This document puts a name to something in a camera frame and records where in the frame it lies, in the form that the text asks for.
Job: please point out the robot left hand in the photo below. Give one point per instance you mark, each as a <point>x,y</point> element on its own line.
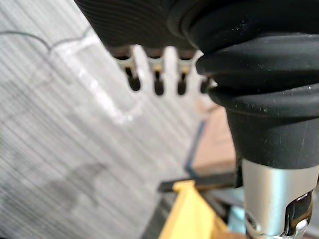
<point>249,62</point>

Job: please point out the flat brown cardboard sheet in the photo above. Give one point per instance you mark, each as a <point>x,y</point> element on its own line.
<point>216,144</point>

